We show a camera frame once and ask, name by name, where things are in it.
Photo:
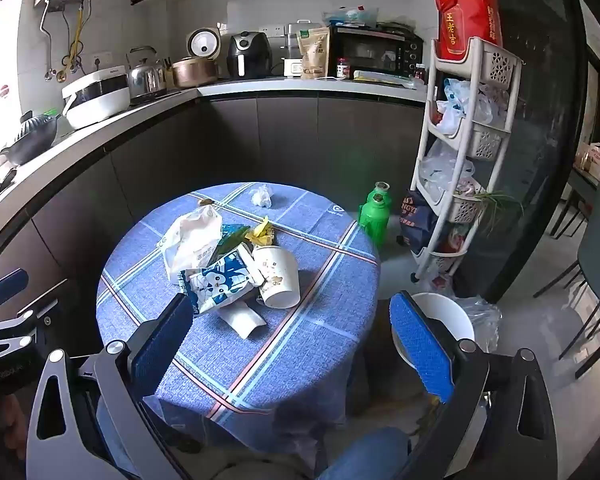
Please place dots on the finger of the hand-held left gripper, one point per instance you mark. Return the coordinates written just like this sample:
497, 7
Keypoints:
47, 305
5, 286

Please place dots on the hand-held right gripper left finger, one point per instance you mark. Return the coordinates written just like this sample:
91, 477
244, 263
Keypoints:
162, 350

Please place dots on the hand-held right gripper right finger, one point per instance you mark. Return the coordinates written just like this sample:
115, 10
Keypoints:
420, 355

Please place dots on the white round bin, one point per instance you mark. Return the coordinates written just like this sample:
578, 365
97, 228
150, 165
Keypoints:
445, 315

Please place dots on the blue white snack packet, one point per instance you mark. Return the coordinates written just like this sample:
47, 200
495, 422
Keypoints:
222, 280

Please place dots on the white printed plastic bag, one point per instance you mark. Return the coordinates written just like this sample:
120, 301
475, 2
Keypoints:
192, 240

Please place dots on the green snack wrapper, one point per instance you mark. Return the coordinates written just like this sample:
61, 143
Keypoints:
230, 240

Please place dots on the clear plastic bag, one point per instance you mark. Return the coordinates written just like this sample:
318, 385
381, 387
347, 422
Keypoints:
482, 320

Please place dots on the crushed white paper piece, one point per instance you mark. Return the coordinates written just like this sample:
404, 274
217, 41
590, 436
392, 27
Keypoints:
242, 320

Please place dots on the blue plaid tablecloth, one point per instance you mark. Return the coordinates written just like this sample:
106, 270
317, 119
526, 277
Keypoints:
290, 370

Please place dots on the dark blue printed bag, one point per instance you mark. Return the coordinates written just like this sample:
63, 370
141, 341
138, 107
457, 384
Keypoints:
417, 220

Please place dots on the white paper cup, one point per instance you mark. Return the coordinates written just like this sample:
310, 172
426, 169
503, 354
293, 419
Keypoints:
280, 275

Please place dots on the green thermos flask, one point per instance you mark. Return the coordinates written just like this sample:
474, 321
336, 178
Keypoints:
383, 190
374, 222

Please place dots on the black wok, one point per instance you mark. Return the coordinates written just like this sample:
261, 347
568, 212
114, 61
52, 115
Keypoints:
30, 137

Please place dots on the yellow crumpled wrapper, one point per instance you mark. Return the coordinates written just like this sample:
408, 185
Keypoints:
260, 232

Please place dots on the small brown scrap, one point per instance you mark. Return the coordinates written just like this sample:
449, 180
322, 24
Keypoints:
205, 202

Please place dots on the green onions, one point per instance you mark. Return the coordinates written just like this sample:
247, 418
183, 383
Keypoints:
500, 202

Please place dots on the crumpled white tissue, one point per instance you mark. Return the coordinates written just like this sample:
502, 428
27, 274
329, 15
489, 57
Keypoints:
261, 196

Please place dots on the clear plastic bags bundle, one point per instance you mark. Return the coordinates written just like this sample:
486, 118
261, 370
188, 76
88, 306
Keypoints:
442, 170

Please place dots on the white electric cooker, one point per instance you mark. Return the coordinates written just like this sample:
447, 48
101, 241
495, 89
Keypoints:
97, 97

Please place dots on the teal dining chair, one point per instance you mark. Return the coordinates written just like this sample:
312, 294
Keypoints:
597, 240

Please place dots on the dark dining table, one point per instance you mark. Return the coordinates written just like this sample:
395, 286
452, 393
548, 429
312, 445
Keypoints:
582, 180

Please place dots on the steel kettle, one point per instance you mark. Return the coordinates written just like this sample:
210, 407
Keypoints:
145, 77

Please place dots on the black glass door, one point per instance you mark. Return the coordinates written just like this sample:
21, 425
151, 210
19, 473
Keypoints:
540, 135

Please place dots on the white plastic bags bundle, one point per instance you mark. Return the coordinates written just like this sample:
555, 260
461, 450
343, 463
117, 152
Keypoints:
460, 105

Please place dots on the white shopping bags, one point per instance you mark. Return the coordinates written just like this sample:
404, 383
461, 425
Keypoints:
595, 160

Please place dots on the knife block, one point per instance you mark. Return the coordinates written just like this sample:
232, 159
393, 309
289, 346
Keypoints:
169, 72

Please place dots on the yellow white flat packet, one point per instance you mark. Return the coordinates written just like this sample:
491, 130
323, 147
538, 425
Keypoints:
380, 78

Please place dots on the kitchen counter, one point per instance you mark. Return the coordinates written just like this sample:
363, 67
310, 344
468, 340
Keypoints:
280, 87

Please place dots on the red lid jar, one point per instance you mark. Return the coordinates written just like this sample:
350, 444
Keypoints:
342, 69

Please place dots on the white tiered storage rack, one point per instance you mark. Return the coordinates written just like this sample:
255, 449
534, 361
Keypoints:
500, 65

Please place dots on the black air fryer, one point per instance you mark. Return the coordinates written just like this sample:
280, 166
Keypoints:
247, 55

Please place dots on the black toaster oven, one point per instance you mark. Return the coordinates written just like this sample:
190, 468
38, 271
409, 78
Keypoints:
375, 50

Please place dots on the brown snack pouch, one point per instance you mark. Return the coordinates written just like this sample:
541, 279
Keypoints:
314, 55

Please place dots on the red gift bag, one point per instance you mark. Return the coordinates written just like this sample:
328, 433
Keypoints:
467, 15

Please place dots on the packets on oven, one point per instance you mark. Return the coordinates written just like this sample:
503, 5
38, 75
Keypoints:
350, 16

